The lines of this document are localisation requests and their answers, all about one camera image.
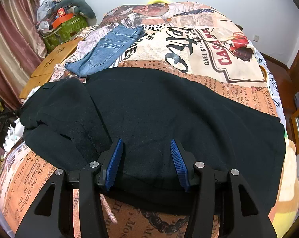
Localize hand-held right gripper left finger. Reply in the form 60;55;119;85
14;137;124;238

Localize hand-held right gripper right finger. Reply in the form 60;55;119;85
170;139;275;238

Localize black pants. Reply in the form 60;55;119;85
19;67;286;215

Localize yellow plush blanket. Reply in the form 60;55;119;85
268;139;299;238

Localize blue jeans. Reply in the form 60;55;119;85
65;25;146;77

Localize printed newspaper-pattern blanket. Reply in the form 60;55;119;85
0;2;282;238

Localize white printed bed sheet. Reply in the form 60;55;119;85
249;40;287;127

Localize wooden cabinet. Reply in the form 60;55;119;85
289;102;299;154

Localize green storage bag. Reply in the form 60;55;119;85
42;15;89;53

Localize orange box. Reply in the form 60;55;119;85
52;12;74;29

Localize grey plush pillow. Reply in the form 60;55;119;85
57;0;97;19

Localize pink striped curtain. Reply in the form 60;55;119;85
0;0;48;109

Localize white plastic bag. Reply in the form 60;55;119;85
37;0;58;20

